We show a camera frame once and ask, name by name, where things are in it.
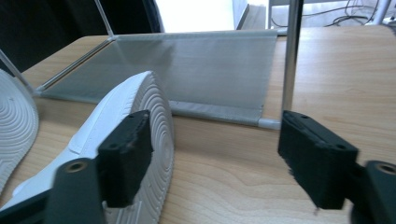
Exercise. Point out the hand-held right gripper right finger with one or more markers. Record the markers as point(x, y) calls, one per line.
point(314, 161)

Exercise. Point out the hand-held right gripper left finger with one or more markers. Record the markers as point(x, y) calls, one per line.
point(124, 161)

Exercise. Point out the white sneaker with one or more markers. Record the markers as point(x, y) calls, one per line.
point(124, 99)
point(15, 124)

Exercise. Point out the metal shoe rack grey shelves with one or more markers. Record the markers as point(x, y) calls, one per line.
point(202, 68)

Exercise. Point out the dark curtain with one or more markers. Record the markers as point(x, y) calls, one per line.
point(46, 28)

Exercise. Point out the white metal stand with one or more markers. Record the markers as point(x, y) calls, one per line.
point(380, 11)

